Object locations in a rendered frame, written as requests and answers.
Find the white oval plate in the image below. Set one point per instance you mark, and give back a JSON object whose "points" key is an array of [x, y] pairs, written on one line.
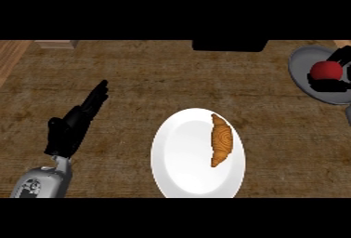
{"points": [[187, 155]]}

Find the black appliance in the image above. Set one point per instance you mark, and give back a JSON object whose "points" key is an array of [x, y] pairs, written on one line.
{"points": [[229, 45]]}

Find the pale wooden block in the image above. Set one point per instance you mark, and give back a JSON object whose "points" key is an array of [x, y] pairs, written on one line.
{"points": [[55, 44]]}

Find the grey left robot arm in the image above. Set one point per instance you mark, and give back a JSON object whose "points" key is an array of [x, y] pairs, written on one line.
{"points": [[46, 182]]}

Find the brown croissant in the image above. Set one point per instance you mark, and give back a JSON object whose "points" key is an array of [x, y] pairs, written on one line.
{"points": [[221, 142]]}

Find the red tomato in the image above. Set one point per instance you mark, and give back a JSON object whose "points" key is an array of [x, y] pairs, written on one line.
{"points": [[325, 70]]}

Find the grey pan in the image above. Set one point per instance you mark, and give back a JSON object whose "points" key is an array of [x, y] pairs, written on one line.
{"points": [[303, 66]]}

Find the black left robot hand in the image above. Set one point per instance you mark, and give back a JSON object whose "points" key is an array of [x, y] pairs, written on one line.
{"points": [[68, 130]]}

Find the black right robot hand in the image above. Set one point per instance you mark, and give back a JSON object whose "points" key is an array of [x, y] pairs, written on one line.
{"points": [[335, 85]]}

